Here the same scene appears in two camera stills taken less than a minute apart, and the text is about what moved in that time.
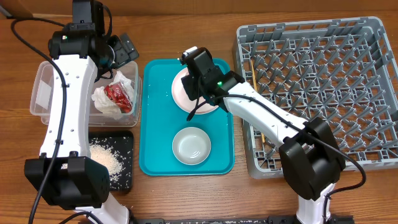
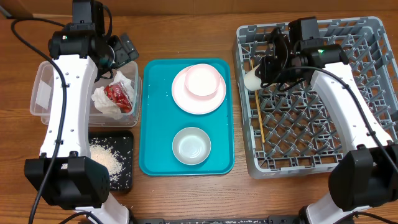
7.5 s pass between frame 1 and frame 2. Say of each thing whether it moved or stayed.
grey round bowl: stayed
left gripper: stayed
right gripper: moved
